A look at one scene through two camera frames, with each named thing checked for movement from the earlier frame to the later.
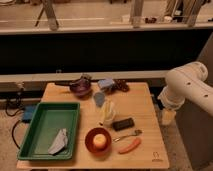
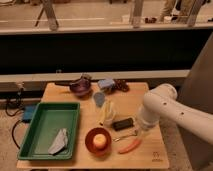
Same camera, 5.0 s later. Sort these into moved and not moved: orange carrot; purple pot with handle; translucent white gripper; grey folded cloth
Moved: translucent white gripper
Not moved: grey folded cloth; purple pot with handle; orange carrot
